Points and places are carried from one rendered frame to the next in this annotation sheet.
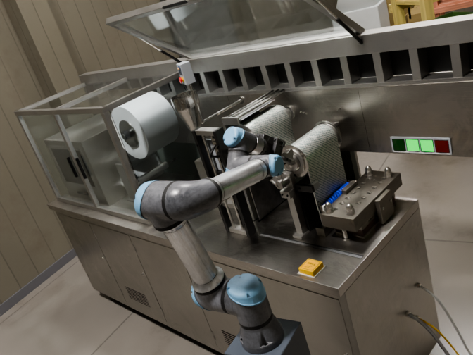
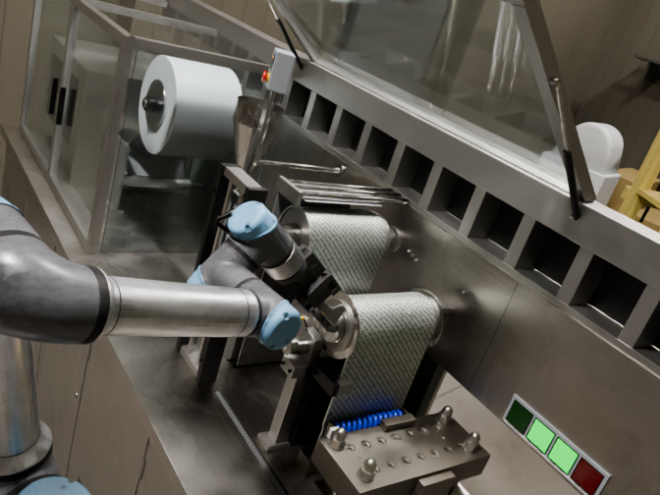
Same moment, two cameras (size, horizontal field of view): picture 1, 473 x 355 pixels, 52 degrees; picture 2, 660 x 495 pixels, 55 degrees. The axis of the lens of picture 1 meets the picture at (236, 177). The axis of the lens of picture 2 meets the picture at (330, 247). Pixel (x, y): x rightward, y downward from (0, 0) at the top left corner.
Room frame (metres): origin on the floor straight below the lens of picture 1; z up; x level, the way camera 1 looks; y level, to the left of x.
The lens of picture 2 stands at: (0.65, -0.16, 1.90)
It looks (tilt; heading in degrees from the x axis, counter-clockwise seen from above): 22 degrees down; 359
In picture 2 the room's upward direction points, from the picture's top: 18 degrees clockwise
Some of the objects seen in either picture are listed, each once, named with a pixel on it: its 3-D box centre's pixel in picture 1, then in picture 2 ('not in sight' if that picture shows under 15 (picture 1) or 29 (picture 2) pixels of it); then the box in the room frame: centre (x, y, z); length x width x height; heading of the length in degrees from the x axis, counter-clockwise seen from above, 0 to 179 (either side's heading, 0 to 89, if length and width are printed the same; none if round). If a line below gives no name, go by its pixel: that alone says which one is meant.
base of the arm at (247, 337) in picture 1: (258, 325); not in sight; (1.32, 0.08, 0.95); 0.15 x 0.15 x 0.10
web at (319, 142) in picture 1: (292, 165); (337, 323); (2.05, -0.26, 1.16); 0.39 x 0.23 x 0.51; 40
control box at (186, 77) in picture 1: (184, 73); (277, 70); (2.32, 0.08, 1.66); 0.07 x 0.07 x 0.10; 16
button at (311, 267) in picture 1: (311, 267); not in sight; (1.60, -0.17, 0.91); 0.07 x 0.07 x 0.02; 40
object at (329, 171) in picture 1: (328, 177); (375, 386); (1.90, -0.38, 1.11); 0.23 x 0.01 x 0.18; 130
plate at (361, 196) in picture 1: (362, 198); (404, 457); (1.84, -0.49, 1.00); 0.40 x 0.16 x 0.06; 130
